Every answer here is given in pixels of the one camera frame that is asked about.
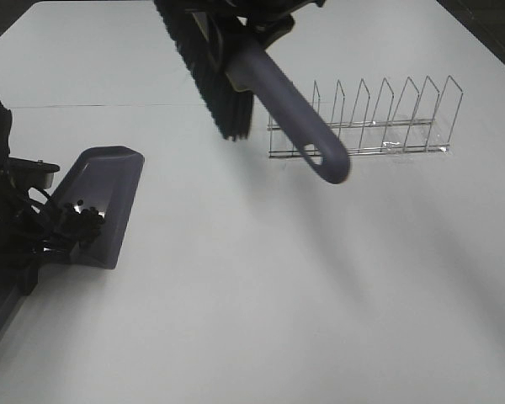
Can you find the chrome wire dish rack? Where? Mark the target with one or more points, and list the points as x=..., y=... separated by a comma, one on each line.
x=410, y=118

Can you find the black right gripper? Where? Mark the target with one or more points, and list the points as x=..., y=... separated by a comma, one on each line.
x=273, y=20

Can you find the purple brush black bristles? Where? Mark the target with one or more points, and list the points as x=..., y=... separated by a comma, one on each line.
x=251, y=74

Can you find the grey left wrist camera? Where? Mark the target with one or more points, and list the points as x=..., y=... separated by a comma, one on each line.
x=27, y=174

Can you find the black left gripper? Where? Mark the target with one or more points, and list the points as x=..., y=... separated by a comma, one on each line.
x=28, y=220

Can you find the pile of coffee beans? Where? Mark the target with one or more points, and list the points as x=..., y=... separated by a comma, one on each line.
x=81, y=225

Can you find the purple plastic dustpan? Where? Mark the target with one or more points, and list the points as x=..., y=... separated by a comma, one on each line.
x=103, y=177

